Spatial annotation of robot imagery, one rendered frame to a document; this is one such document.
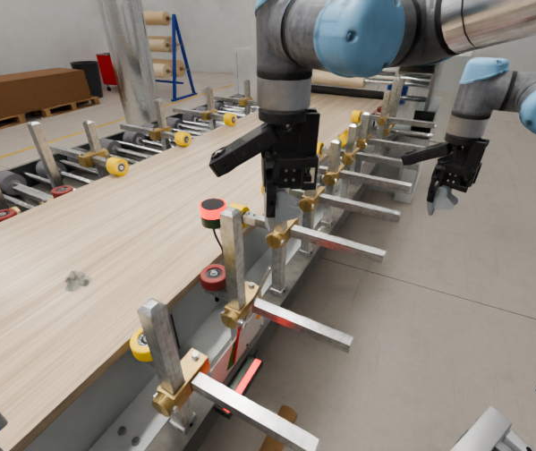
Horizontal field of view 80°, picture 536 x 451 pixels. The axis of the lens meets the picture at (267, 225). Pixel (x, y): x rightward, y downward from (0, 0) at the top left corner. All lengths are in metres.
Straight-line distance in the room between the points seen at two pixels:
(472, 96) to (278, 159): 0.47
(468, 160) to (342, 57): 0.56
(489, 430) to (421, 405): 1.20
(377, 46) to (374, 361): 1.71
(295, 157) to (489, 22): 0.25
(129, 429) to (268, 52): 0.94
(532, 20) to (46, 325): 1.00
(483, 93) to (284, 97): 0.47
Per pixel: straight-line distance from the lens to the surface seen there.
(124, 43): 4.59
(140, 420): 1.05
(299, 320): 0.87
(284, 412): 1.61
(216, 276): 0.93
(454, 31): 0.42
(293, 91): 0.45
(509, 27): 0.41
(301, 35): 0.39
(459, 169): 0.85
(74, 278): 1.04
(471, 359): 2.13
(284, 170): 0.49
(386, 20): 0.36
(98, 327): 0.90
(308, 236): 1.00
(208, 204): 0.73
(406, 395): 1.86
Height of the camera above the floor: 1.52
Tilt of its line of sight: 33 degrees down
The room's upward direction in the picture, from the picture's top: straight up
